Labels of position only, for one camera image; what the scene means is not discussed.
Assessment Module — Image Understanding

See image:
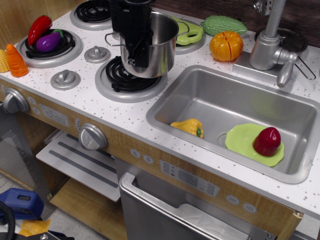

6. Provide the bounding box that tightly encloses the white oven rack shelf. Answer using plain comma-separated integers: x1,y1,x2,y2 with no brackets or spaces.
36,130,120,202

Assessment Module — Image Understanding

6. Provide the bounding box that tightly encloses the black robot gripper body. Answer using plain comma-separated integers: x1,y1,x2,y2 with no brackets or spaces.
109,0,152,48

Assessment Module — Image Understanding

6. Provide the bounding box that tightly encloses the grey open oven door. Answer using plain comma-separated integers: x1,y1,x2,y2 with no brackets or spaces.
0,106,56,220

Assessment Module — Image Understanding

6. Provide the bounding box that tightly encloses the red toy chili pepper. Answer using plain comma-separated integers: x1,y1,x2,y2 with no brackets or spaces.
27,15,52,46

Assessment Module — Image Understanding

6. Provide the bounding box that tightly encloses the dark pan with wire handle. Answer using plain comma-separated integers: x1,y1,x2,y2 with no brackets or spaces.
255,27,308,78

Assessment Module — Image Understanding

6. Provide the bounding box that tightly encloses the red toy pepper half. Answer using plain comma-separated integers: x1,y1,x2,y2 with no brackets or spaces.
252,127,281,157

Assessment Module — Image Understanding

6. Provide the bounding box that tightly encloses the silver metal sink basin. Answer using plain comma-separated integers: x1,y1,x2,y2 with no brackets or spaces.
146,65,320,184

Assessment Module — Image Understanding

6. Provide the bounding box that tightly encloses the silver oven dial left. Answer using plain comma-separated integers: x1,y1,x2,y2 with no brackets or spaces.
3,88,29,114

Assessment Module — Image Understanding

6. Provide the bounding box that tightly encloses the silver stovetop knob front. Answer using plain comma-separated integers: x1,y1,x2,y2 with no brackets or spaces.
50,69,81,91

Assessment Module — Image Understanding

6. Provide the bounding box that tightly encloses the yellow toy corn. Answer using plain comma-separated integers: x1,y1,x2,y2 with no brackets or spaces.
0,49,10,73

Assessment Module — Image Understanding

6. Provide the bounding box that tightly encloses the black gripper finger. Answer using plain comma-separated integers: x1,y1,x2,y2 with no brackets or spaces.
127,42,150,68

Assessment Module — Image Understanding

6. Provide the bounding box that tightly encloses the silver dishwasher door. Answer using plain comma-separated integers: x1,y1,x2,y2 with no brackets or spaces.
119,172,276,240

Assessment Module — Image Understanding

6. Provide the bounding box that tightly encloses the front right black burner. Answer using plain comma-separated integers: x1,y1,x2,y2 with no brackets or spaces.
95,56,168,103

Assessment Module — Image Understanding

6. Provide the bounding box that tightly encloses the yellow cloth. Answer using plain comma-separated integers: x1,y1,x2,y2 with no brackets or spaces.
18,219,51,237

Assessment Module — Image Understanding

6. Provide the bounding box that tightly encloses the black cable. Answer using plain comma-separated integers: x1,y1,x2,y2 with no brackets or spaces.
0,201,16,240

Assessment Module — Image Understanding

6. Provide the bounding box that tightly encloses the silver oven dial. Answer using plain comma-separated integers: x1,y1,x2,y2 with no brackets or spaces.
3,88,29,114
78,123,108,151

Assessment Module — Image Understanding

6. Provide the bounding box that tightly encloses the yellow toy bell pepper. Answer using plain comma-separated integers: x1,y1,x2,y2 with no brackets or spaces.
170,118,204,139

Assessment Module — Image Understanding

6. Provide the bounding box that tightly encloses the orange toy carrot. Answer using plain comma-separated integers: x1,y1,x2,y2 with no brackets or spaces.
6,44,29,77

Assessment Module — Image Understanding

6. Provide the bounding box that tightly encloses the silver stovetop knob centre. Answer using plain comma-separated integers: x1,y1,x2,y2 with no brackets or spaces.
84,45,111,64

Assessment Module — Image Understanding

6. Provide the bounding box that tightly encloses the light green toy plate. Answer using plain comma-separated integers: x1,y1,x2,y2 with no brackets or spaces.
225,123,285,167

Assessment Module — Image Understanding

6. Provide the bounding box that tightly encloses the orange toy pumpkin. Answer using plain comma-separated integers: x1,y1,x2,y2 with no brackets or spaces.
209,31,244,62

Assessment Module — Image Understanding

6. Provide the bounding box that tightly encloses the left black burner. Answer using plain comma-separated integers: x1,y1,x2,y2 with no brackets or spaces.
15,29,83,69

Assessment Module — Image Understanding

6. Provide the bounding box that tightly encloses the purple toy eggplant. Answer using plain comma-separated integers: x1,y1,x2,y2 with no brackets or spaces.
35,29,64,53

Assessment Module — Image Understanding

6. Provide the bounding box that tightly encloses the green toy bitter gourd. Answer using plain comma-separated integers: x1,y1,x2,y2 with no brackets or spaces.
200,15,248,36

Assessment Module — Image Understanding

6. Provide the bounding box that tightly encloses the silver oven dial right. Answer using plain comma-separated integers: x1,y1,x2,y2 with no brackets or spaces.
78,123,108,151

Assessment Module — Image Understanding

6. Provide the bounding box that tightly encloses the silver toy faucet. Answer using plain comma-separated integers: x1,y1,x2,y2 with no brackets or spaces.
249,0,298,88

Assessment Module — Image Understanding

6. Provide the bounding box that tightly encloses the stainless steel pot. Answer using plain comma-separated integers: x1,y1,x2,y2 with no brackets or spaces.
118,11,179,78

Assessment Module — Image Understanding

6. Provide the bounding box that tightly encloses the silver stovetop knob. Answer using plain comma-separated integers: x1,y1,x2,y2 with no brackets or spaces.
50,69,81,91
84,45,111,64

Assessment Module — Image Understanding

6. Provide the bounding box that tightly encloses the green toy cutting board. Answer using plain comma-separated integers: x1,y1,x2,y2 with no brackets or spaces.
171,16,204,46

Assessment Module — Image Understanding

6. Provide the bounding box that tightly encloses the back black burner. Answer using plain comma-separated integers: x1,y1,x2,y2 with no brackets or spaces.
70,0,112,31

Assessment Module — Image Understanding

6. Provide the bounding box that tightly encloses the blue plastic clamp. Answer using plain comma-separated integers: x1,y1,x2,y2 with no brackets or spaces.
0,188,44,220

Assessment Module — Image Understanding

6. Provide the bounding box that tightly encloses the black burner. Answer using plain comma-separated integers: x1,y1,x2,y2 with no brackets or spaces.
15,29,83,69
70,0,112,31
95,56,168,103

